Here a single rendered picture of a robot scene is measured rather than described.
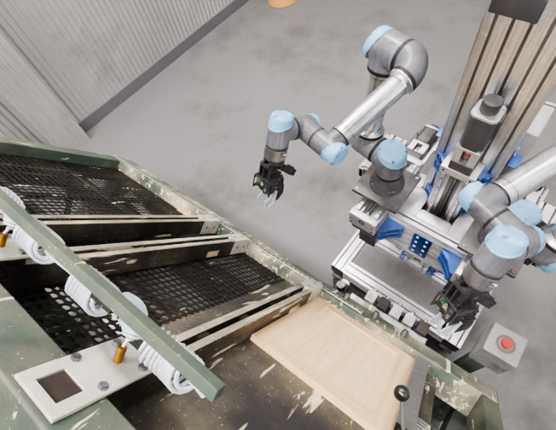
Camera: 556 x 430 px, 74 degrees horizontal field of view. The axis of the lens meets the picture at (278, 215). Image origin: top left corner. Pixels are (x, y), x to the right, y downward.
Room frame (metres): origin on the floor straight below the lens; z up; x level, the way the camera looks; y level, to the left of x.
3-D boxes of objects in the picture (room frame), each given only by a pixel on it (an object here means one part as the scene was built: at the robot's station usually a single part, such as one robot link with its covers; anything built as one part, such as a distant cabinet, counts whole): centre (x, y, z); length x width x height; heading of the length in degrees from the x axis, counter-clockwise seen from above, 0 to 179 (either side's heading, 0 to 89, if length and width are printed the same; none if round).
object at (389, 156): (0.88, -0.51, 1.20); 0.13 x 0.12 x 0.14; 24
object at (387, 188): (0.87, -0.51, 1.09); 0.15 x 0.15 x 0.10
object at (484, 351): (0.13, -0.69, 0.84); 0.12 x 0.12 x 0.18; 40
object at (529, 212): (0.47, -0.81, 1.20); 0.13 x 0.12 x 0.14; 14
